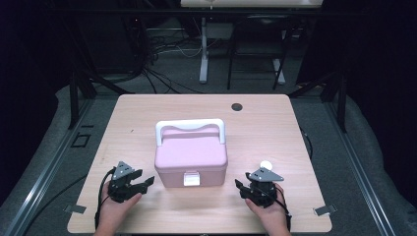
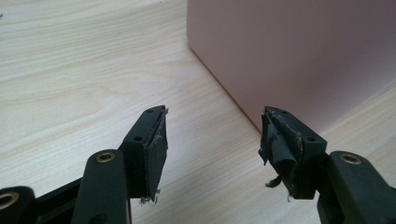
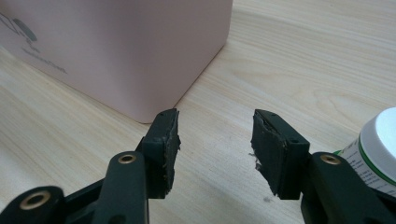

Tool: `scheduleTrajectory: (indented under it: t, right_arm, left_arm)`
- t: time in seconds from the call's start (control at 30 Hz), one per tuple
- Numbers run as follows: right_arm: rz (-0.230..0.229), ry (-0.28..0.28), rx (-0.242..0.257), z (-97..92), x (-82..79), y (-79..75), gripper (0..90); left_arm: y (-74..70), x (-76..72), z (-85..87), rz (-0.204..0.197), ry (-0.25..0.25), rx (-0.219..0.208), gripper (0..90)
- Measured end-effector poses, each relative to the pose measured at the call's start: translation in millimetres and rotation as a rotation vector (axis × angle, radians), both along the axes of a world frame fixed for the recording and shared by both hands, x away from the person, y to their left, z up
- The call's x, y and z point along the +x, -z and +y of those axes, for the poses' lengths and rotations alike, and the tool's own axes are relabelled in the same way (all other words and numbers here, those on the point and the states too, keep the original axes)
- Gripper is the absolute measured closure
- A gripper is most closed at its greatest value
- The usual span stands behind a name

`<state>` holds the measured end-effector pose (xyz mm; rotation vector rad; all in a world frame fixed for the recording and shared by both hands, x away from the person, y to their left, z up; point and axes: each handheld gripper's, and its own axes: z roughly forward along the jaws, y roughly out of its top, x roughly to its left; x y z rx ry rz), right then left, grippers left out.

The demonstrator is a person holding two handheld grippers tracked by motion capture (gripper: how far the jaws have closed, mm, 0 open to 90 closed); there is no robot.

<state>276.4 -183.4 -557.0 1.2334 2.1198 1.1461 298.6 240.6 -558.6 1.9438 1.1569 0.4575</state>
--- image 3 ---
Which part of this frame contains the pink plastic storage box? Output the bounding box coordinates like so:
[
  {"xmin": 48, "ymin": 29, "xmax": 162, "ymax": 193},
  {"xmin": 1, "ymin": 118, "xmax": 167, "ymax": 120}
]
[{"xmin": 0, "ymin": 0, "xmax": 234, "ymax": 124}]

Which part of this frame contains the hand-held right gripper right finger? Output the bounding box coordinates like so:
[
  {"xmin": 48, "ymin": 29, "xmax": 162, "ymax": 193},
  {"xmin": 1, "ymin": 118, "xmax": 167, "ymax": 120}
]
[{"xmin": 250, "ymin": 108, "xmax": 311, "ymax": 201}]

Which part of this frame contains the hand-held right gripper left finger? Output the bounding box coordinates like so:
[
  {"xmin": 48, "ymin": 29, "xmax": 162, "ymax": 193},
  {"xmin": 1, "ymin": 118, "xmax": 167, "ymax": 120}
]
[{"xmin": 134, "ymin": 107, "xmax": 182, "ymax": 200}]

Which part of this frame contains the white medicine bottle green label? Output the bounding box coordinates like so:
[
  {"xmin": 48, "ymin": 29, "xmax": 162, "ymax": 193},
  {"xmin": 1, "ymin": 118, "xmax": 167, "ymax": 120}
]
[{"xmin": 332, "ymin": 106, "xmax": 396, "ymax": 199}]

